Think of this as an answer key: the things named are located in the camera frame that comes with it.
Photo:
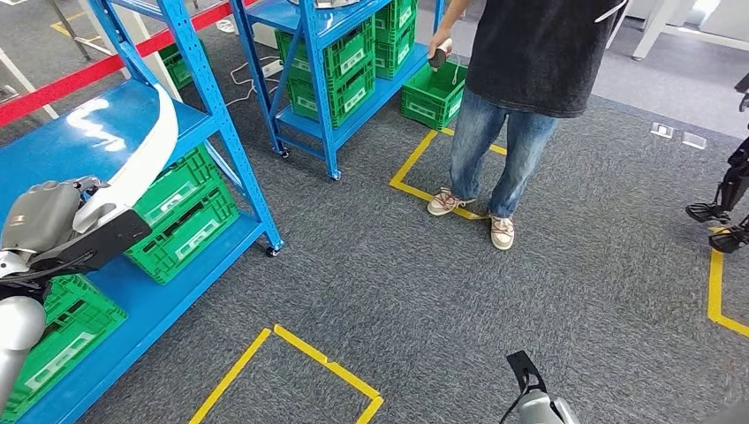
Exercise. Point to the black and white humanoid robot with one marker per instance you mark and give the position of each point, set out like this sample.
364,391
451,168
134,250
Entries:
734,181

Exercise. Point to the white cabinet panel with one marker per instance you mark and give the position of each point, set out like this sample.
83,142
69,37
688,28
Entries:
140,26

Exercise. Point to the black round handheld device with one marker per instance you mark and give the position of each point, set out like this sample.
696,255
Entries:
438,59

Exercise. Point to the open green plastic crate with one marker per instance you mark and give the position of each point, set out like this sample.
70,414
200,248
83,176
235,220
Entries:
427,99

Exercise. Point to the small blue metal shelf rack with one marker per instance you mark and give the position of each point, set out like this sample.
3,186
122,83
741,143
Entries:
363,93

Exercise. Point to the chrome metal leg frame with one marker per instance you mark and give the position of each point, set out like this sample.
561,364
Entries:
70,30

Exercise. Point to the white curved car part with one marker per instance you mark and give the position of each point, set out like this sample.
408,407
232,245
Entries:
146,158

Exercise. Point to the silver floor socket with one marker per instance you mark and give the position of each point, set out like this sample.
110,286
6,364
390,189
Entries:
694,140
662,130

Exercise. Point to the red barrier belt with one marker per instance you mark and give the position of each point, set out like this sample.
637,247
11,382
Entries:
70,82

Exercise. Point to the large blue metal shelf rack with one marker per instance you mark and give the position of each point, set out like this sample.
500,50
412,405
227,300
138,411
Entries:
35,152

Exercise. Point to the person's right hand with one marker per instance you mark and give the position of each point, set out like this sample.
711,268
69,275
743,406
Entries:
440,41

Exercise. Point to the yellow floor tape square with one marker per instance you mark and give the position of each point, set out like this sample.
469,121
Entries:
714,292
409,164

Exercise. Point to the small white plastic object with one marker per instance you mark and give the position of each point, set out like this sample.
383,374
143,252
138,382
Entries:
224,26

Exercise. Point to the white tables with white legs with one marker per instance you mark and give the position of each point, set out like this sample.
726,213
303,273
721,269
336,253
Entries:
725,23

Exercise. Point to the person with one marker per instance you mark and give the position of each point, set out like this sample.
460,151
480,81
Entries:
538,58

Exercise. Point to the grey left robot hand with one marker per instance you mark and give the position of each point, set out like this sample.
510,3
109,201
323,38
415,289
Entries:
41,216

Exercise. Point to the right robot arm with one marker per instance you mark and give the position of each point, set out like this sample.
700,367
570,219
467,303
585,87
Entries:
538,411

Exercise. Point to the person's right forearm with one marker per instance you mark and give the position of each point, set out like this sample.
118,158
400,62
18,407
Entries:
455,14

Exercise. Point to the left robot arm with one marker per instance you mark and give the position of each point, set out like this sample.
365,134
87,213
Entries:
17,333

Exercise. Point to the yellow floor tape strip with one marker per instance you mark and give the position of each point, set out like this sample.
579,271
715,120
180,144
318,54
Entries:
73,30

